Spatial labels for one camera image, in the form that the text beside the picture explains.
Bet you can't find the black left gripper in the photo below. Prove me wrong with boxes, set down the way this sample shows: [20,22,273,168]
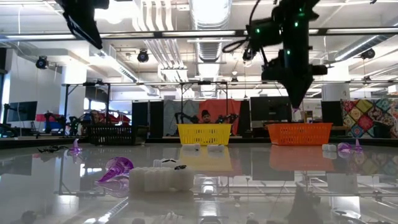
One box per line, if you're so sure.
[55,0,109,50]

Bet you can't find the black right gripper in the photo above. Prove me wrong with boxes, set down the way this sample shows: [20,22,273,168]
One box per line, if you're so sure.
[261,51,328,109]

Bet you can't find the black computer monitor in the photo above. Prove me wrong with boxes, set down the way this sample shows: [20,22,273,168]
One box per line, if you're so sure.
[320,101,344,127]
[250,96,292,123]
[6,101,38,123]

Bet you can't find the white pillar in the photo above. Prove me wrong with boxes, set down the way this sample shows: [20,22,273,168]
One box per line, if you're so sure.
[60,67,87,138]
[321,62,351,102]

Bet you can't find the orange plastic basket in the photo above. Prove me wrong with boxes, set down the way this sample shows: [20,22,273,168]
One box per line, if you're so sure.
[266,123,333,146]

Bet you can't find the black hanging spotlight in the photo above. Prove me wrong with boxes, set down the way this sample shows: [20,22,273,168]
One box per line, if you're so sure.
[136,49,150,63]
[360,48,376,60]
[35,55,50,70]

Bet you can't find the black overhead crossbar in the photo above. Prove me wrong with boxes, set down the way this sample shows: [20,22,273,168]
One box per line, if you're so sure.
[0,27,398,40]

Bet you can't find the orange cloth panel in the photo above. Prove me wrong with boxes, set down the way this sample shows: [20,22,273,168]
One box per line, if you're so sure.
[198,99,243,135]

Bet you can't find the white ceiling pipes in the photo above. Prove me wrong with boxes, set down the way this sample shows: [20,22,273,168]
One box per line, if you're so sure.
[133,0,189,82]

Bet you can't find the colourful patchwork quilt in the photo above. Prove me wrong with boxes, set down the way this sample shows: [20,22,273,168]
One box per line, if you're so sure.
[341,98,398,139]

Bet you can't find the person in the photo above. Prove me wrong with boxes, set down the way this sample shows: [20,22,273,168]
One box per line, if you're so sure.
[200,109,212,124]
[89,109,102,125]

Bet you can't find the yellow plastic basket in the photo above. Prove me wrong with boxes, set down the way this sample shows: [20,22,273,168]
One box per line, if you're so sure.
[176,123,233,146]

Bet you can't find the black cabinet panels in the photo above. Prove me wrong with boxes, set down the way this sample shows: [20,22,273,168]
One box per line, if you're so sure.
[131,100,165,139]

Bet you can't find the black plastic basket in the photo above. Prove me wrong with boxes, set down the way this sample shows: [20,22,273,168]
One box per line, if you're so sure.
[86,124,137,146]

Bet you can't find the grey cloth panel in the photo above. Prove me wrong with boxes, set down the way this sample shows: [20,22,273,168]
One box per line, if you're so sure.
[164,99,200,136]

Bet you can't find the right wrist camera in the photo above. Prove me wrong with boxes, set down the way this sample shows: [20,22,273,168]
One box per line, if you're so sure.
[247,17,282,62]

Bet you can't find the black aluminium table frame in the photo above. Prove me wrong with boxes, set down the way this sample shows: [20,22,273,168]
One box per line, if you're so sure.
[0,136,398,147]

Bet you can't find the silver ventilation duct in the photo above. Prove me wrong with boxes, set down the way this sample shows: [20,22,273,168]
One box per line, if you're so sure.
[334,33,398,62]
[188,0,233,98]

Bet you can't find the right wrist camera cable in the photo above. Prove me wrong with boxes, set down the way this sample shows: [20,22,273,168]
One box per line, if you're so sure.
[222,39,249,54]

